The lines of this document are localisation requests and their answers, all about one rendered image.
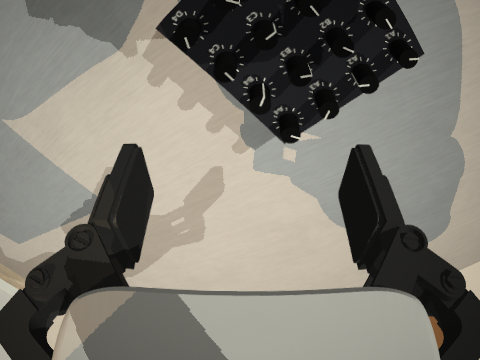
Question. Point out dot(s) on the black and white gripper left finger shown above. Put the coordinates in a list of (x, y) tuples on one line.
[(96, 255)]

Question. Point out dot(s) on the black knob box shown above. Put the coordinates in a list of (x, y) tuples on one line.
[(243, 44)]

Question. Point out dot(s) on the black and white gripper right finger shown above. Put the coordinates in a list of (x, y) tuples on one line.
[(397, 256)]

